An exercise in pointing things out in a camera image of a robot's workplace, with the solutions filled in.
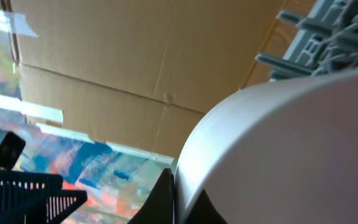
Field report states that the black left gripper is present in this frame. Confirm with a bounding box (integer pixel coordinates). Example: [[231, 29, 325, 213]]
[[0, 129, 88, 224]]

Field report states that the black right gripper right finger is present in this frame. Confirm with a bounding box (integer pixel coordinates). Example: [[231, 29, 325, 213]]
[[185, 190, 227, 224]]

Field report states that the brown cardboard box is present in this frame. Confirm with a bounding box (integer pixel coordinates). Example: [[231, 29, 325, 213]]
[[0, 0, 316, 159]]

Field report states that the grey plastic dish rack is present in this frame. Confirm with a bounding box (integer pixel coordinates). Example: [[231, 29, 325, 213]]
[[256, 0, 358, 81]]

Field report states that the pink plastic bowl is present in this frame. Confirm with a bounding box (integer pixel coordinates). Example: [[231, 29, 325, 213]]
[[175, 70, 358, 223]]

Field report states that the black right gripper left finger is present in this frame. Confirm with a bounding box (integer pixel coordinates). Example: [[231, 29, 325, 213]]
[[128, 168, 175, 224]]

